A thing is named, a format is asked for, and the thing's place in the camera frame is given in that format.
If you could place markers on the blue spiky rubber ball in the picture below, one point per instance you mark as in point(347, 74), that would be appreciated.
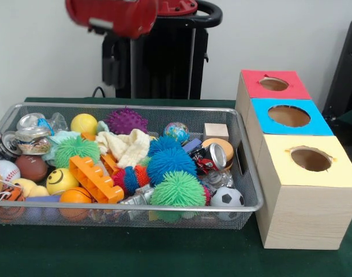
point(171, 163)

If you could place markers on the orange toy building brick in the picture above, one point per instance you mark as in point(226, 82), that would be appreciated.
point(92, 179)

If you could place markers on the yellow smiley face ball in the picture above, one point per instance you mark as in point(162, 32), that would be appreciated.
point(59, 181)

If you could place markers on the black and white soccer ball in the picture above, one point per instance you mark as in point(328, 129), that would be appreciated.
point(228, 197)

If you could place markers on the shallow metal mesh bin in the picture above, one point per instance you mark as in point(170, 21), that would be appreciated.
point(249, 190)

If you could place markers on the purple spiky ball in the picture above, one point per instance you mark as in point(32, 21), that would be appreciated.
point(125, 121)

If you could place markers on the black pedestal with red base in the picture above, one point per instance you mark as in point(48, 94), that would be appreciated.
point(170, 57)

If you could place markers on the wooden box with three holes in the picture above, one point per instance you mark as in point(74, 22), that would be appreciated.
point(303, 219)

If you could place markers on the white baseball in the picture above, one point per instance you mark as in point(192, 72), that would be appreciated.
point(5, 170)

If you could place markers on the green spiky rubber ball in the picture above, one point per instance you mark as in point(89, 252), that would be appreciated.
point(179, 189)
point(75, 150)

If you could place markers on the yellow tennis ball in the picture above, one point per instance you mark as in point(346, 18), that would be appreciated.
point(83, 123)

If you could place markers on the red and blue spiky toy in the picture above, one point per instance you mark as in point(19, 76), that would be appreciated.
point(131, 179)

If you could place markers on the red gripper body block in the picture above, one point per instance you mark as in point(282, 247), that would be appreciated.
point(121, 14)

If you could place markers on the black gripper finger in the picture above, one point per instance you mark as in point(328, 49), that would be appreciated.
point(109, 66)
point(121, 63)

